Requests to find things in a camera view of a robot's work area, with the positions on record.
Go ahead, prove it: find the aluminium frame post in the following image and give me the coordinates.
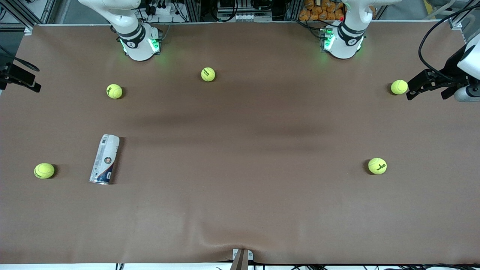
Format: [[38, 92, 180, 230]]
[[184, 0, 203, 23], [0, 0, 57, 32], [448, 0, 476, 30]]

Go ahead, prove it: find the pile of orange items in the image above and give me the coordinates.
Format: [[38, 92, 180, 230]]
[[299, 0, 346, 21]]

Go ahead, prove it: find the brown table mat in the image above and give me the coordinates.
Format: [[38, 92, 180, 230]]
[[0, 22, 480, 265]]

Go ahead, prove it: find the white power strip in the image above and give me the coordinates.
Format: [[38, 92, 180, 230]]
[[148, 4, 177, 16]]

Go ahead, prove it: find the clear tennis ball can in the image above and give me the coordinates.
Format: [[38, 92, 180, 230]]
[[89, 134, 120, 185]]

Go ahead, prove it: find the metal table edge bracket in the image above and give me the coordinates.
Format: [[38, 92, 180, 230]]
[[229, 248, 254, 270]]

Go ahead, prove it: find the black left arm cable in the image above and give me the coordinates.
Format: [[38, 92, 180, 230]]
[[418, 3, 480, 81]]

